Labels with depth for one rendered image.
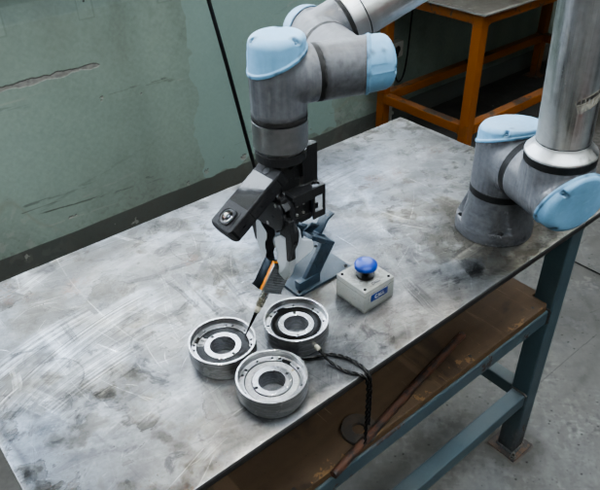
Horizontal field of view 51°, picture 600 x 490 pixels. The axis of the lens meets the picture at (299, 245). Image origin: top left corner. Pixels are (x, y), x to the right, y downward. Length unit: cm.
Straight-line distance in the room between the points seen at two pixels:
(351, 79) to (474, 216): 53
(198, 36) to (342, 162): 128
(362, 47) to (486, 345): 79
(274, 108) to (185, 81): 189
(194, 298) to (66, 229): 158
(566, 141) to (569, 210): 12
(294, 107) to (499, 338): 82
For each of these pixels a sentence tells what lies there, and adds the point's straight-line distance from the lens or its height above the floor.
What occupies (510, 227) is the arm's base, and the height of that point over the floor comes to 84.
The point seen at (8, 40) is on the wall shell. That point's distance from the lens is 237.
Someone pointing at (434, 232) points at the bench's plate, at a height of 80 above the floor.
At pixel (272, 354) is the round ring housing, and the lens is 98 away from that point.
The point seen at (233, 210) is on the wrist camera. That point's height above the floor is 107.
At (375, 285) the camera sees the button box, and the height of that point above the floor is 85.
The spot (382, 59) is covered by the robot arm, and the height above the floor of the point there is 124.
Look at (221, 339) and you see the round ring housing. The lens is 102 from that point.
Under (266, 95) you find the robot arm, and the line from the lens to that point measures 81.
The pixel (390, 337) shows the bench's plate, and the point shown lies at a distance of 105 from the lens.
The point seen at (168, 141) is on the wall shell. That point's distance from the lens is 273.
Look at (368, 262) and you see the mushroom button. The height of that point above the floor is 87.
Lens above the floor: 153
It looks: 36 degrees down
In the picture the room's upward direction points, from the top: 2 degrees counter-clockwise
